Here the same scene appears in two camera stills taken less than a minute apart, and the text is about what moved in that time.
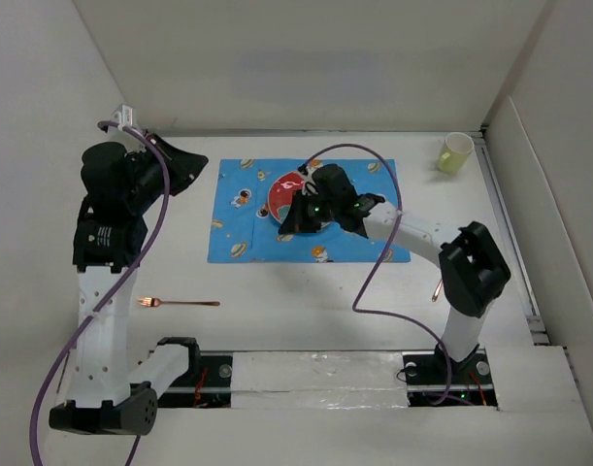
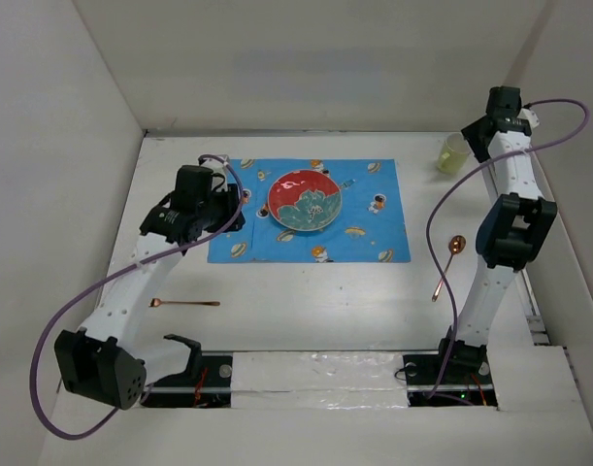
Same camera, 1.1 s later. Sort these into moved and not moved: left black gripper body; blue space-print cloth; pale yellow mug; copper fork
Moved: left black gripper body
Not moved: copper fork; pale yellow mug; blue space-print cloth
